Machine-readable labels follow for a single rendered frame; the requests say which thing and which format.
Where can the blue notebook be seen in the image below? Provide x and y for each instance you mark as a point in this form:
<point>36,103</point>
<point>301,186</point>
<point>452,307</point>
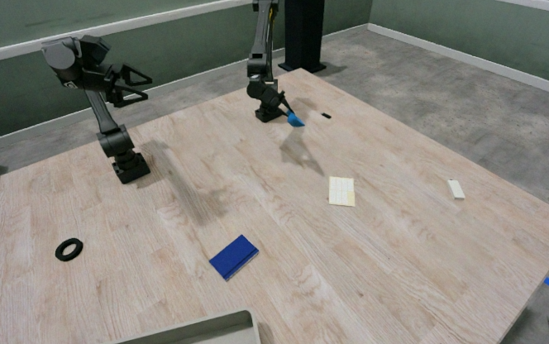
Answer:
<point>233,257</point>

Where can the blue plastic scoop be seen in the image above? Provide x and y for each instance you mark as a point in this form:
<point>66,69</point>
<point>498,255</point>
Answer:
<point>293,121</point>

